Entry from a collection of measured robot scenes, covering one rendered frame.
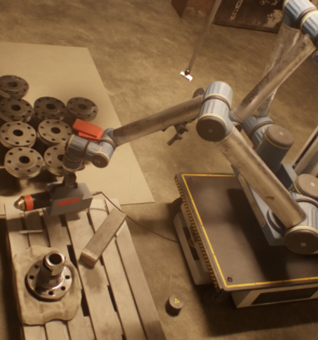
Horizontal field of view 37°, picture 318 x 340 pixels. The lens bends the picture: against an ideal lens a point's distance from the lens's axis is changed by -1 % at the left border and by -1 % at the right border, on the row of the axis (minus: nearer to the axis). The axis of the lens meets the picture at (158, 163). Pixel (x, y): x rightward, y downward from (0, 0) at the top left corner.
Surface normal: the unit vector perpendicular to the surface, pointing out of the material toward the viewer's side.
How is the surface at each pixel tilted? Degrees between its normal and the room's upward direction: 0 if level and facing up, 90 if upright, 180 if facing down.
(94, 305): 0
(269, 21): 90
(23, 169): 0
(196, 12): 90
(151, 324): 0
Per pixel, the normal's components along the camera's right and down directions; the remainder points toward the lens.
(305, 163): 0.26, 0.72
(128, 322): 0.31, -0.69
